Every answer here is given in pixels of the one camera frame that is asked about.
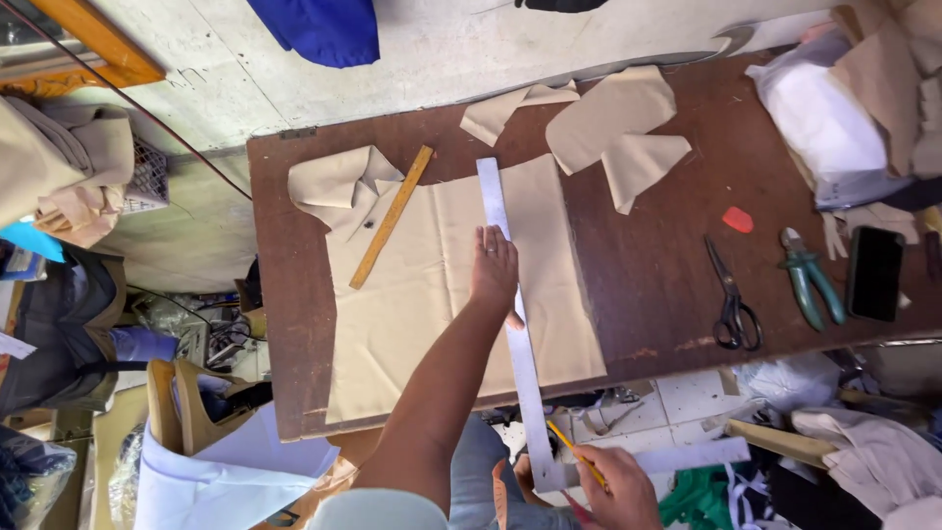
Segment person's right hand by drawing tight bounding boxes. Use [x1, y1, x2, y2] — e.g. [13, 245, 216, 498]
[574, 444, 663, 530]

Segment person's left hand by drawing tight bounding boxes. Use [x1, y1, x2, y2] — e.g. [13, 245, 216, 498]
[470, 224, 525, 331]

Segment yellow pencil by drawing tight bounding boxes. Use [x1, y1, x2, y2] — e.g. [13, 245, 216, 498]
[546, 420, 609, 491]

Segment metal L-square ruler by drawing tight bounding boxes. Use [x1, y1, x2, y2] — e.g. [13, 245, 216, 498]
[476, 158, 752, 494]

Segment person's blue jeans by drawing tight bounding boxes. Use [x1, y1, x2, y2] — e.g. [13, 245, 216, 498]
[447, 414, 584, 530]

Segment wooden stick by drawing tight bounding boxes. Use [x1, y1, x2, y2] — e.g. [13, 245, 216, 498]
[725, 418, 837, 470]

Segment black scissors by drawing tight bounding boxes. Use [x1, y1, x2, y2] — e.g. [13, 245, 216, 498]
[704, 234, 764, 352]

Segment person's light shirt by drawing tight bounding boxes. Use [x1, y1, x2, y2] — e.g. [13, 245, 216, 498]
[304, 487, 451, 530]

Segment large beige shirt fabric panel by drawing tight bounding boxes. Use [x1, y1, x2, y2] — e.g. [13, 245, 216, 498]
[287, 145, 608, 426]

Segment heap of mixed cloth scraps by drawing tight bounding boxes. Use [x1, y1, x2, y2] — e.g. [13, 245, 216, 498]
[657, 352, 942, 530]

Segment beige fabric cut piece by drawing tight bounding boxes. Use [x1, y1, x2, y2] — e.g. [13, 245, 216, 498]
[601, 132, 693, 216]
[545, 65, 678, 176]

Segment wooden ruler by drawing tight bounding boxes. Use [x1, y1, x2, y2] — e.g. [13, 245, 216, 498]
[349, 145, 435, 290]

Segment black phone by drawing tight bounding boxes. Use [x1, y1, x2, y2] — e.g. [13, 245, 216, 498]
[845, 226, 905, 322]

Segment white cloth sheet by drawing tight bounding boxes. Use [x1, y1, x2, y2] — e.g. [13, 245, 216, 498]
[132, 401, 341, 530]

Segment small folded beige fabric piece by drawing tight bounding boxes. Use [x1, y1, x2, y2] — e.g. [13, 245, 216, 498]
[460, 79, 581, 148]

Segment beige fabric strips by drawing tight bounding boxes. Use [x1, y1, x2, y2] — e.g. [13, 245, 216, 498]
[820, 204, 921, 261]

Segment white plastic bag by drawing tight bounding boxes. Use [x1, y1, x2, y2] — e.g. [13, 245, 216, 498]
[745, 29, 915, 211]

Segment heap of beige fabric offcuts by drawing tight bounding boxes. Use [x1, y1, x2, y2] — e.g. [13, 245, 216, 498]
[830, 0, 942, 179]

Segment blue cloth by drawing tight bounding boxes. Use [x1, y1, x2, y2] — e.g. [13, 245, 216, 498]
[246, 0, 381, 69]

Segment grey plastic crate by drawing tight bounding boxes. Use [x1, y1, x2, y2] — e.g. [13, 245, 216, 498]
[121, 136, 170, 216]

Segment dark jacket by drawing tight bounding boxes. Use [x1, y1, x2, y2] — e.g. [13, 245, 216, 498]
[0, 246, 128, 421]

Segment bundle of beige garments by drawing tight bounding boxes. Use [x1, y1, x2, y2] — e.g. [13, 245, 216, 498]
[0, 96, 137, 249]

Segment green-handled pliers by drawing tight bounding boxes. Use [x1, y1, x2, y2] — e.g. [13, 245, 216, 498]
[779, 227, 849, 332]

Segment dark thin cable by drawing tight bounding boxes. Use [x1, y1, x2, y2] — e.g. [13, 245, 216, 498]
[0, 0, 253, 201]

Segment wooden frame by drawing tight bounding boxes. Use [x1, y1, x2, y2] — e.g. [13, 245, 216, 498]
[0, 0, 166, 100]

